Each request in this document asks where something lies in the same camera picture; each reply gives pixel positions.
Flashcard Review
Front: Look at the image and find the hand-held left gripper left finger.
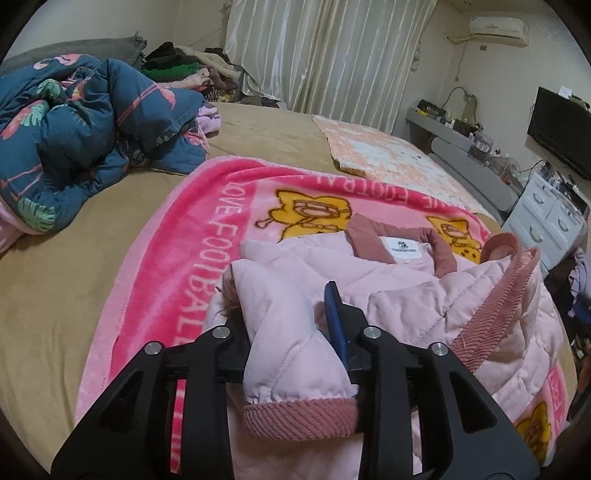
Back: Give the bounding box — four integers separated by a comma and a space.
51, 309, 252, 480

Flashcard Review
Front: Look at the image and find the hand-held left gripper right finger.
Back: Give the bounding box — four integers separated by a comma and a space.
323, 281, 541, 480

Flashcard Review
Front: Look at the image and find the pink quilted jacket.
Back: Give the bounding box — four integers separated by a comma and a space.
203, 217, 566, 480

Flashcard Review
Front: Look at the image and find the heap of clothes on floor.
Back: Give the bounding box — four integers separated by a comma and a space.
566, 247, 591, 319

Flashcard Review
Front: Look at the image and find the pile of assorted clothes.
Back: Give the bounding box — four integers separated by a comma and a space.
141, 41, 282, 109

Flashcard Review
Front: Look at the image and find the pink printed blanket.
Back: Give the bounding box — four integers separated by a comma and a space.
74, 156, 571, 474

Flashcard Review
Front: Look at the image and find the peach floral mat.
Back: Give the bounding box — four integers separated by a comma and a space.
311, 114, 483, 213

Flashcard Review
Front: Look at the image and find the bed with tan sheet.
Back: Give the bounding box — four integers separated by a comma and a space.
0, 102, 504, 476

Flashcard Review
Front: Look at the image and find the grey bed footboard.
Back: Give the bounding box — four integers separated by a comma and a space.
405, 108, 525, 213

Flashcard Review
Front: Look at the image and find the white drawer cabinet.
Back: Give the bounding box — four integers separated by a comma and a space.
501, 172, 589, 278

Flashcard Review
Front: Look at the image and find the lilac cloth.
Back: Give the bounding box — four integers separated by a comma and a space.
196, 105, 222, 136

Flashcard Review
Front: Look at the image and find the light pink cloth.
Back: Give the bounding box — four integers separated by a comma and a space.
0, 203, 24, 254

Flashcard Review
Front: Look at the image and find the blue floral duvet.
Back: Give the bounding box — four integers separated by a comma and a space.
0, 54, 211, 234

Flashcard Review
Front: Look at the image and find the cream striped curtain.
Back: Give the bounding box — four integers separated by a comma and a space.
224, 0, 437, 134

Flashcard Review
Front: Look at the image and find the black television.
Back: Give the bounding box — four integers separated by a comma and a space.
526, 86, 591, 181

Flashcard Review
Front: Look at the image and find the grey pillow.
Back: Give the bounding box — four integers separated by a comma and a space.
0, 34, 148, 77

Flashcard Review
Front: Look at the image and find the white air conditioner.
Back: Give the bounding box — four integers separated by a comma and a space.
468, 16, 531, 47

